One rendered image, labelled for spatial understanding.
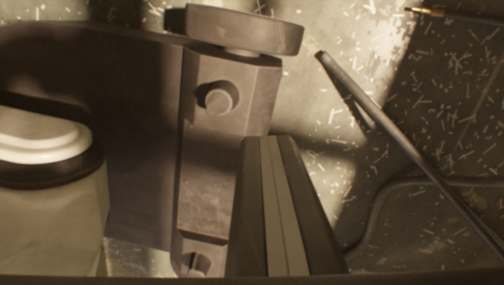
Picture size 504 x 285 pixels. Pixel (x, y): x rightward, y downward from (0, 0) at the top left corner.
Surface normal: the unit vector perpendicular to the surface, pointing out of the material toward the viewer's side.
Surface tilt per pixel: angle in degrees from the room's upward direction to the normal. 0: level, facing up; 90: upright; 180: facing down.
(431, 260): 0
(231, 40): 2
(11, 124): 90
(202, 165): 0
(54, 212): 90
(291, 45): 55
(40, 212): 90
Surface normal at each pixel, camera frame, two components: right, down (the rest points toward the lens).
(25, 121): 0.18, -0.88
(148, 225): -0.10, 0.42
